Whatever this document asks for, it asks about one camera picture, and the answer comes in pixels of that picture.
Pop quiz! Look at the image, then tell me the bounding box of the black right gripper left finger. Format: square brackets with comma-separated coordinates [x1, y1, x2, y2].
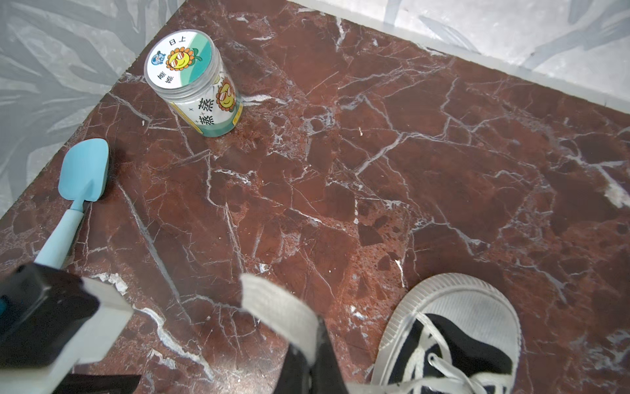
[273, 345, 312, 394]

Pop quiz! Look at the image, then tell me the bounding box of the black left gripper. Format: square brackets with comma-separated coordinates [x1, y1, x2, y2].
[52, 374, 142, 394]

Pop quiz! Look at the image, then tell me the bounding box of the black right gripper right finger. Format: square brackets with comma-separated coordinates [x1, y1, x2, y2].
[310, 317, 349, 394]

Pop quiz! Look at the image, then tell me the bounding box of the white shoelace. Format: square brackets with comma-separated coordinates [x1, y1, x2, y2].
[240, 273, 513, 394]

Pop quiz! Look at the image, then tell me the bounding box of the black white canvas sneaker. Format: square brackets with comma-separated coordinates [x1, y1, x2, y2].
[371, 274, 522, 393]

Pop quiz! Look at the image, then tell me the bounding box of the light blue toy shovel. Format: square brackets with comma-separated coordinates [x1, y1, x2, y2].
[34, 138, 109, 269]

